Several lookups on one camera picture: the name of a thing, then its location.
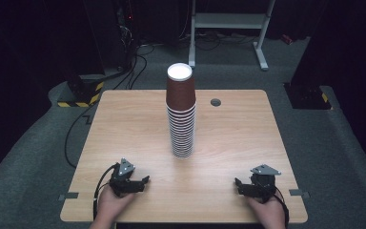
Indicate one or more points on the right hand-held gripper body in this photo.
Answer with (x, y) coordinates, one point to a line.
(263, 182)

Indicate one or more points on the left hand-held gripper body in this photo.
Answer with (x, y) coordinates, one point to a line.
(124, 178)

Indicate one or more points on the stack of brown paper cups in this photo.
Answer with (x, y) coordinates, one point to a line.
(181, 108)

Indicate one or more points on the person's right hand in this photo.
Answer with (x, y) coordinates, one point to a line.
(267, 208)

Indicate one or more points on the person's left hand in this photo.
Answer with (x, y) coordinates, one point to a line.
(114, 203)

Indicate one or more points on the grey tape strip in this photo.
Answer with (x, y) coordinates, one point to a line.
(298, 192)
(69, 196)

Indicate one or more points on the grey table grommet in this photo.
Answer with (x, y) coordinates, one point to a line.
(215, 102)

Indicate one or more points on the black yellow striped base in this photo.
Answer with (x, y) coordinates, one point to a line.
(308, 97)
(82, 92)

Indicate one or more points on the dark equipment rack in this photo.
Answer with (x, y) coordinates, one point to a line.
(125, 35)

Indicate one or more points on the small red object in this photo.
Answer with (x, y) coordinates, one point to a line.
(287, 39)

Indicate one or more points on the white metal stand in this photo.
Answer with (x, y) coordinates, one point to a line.
(228, 20)

